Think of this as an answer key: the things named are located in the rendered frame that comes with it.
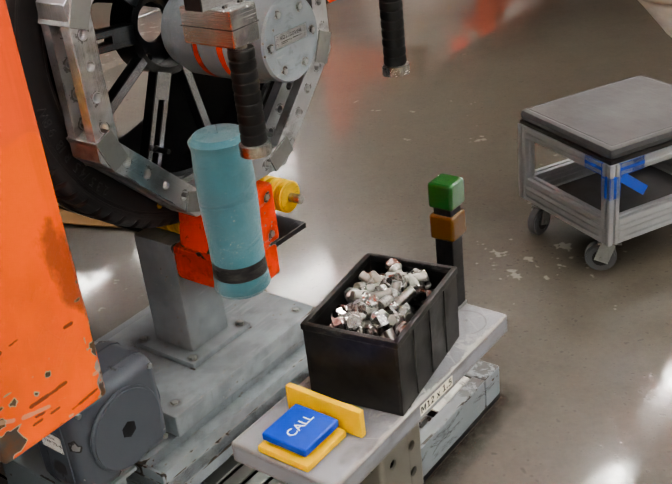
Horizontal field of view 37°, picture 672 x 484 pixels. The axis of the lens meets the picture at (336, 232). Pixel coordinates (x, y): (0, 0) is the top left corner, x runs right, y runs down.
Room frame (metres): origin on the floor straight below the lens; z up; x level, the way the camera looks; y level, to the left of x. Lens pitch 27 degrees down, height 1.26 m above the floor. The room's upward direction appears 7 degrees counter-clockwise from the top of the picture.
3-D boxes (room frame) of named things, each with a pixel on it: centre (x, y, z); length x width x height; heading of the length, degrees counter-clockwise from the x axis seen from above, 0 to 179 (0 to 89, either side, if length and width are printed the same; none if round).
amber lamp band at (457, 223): (1.28, -0.16, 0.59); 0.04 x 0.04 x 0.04; 50
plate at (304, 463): (0.99, 0.07, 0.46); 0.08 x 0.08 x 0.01; 50
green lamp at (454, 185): (1.28, -0.16, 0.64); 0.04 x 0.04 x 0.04; 50
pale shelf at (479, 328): (1.12, -0.04, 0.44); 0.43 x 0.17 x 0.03; 140
